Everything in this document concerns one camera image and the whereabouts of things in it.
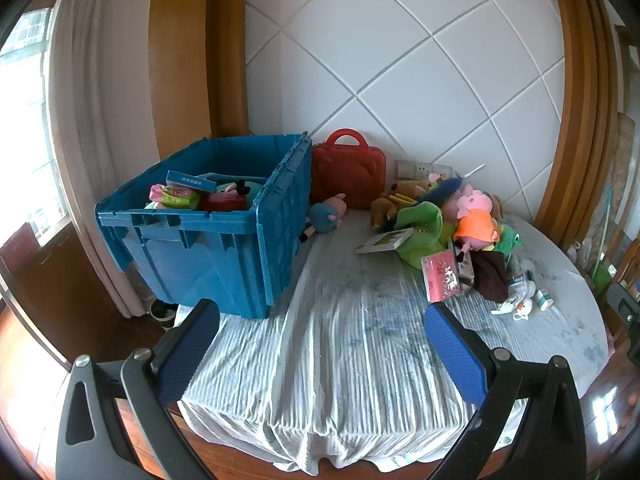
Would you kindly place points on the white and black pot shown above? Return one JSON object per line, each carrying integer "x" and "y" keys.
{"x": 162, "y": 312}

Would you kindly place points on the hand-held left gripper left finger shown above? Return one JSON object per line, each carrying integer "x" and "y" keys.
{"x": 190, "y": 345}

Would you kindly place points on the blue plastic crate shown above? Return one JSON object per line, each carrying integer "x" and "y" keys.
{"x": 215, "y": 260}

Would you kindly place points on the pink packet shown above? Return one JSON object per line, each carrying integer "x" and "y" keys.
{"x": 441, "y": 277}

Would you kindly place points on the white wall socket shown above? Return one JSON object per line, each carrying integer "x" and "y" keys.
{"x": 415, "y": 169}

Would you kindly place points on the brown dog plush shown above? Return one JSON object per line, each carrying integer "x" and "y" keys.
{"x": 387, "y": 207}

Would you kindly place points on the blue flat box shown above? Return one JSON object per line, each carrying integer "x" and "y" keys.
{"x": 192, "y": 182}

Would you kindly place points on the white picture card box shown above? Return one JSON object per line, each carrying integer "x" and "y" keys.
{"x": 385, "y": 241}

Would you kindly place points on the white packet blue print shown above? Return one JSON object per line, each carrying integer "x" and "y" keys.
{"x": 522, "y": 287}

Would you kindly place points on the white duck toy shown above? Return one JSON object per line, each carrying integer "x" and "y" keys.
{"x": 522, "y": 309}

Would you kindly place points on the beige curtain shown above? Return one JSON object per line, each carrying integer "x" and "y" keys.
{"x": 95, "y": 135}

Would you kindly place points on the pink and green pouch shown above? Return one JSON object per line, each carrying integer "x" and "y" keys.
{"x": 175, "y": 197}

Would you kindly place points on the pink pig plush orange dress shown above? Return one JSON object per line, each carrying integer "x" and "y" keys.
{"x": 475, "y": 222}

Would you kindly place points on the light green plush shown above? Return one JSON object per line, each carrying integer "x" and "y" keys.
{"x": 422, "y": 225}

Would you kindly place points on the pig plush in blue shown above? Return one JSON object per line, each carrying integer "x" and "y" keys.
{"x": 325, "y": 215}

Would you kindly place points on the navy blue plush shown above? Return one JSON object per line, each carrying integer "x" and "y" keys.
{"x": 445, "y": 190}

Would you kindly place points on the red cloth item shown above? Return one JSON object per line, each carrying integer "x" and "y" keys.
{"x": 225, "y": 202}

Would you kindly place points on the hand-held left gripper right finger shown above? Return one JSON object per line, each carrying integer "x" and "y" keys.
{"x": 452, "y": 350}

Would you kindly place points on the window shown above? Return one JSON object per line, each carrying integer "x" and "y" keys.
{"x": 25, "y": 135}

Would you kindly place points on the dark wooden cabinet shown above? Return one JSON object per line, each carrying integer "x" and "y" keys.
{"x": 45, "y": 290}

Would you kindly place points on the dark green frog plush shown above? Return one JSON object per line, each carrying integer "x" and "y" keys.
{"x": 510, "y": 240}

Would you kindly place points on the white striped tablecloth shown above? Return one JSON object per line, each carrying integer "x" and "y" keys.
{"x": 350, "y": 350}

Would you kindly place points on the red carry case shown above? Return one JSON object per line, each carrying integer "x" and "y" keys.
{"x": 347, "y": 175}

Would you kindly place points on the dark brown cloth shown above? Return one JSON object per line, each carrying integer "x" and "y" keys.
{"x": 492, "y": 275}

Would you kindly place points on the green broom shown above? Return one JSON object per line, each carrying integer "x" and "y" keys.
{"x": 600, "y": 270}

